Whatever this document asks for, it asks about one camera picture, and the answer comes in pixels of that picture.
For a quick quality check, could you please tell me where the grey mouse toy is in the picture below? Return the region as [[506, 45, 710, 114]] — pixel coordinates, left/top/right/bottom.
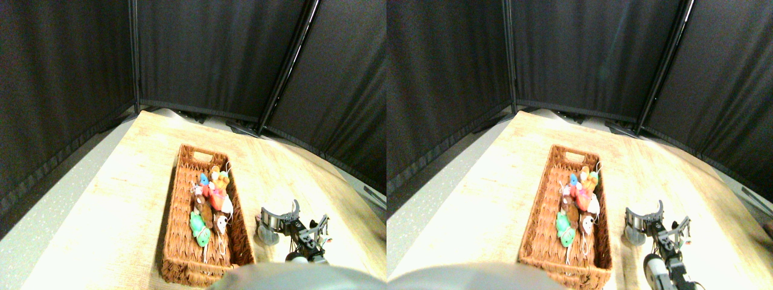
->
[[622, 225, 646, 246], [256, 225, 281, 246]]

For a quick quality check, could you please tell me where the red plush toy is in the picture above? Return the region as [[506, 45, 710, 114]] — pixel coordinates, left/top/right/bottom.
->
[[573, 185, 597, 212], [204, 185, 230, 212]]

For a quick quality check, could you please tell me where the tan plush toy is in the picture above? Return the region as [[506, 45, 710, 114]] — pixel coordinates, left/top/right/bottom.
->
[[210, 166, 231, 190], [579, 166, 600, 190]]

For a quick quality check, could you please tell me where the brown plush toy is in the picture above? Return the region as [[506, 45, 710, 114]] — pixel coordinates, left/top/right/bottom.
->
[[561, 199, 581, 230], [193, 199, 214, 230]]

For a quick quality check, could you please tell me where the curtain stand foot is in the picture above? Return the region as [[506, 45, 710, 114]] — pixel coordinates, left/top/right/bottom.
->
[[174, 110, 210, 124], [603, 120, 641, 139], [552, 110, 588, 124], [739, 186, 773, 216], [226, 120, 262, 139], [361, 185, 387, 210]]

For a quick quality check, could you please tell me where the brown wicker basket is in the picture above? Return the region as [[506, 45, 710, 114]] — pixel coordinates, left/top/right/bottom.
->
[[161, 144, 257, 286], [518, 144, 613, 289]]

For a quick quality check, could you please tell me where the curtain stand pole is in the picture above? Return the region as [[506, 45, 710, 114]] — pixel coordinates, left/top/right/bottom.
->
[[127, 0, 141, 115], [502, 0, 519, 115], [633, 0, 696, 135], [256, 0, 320, 135]]

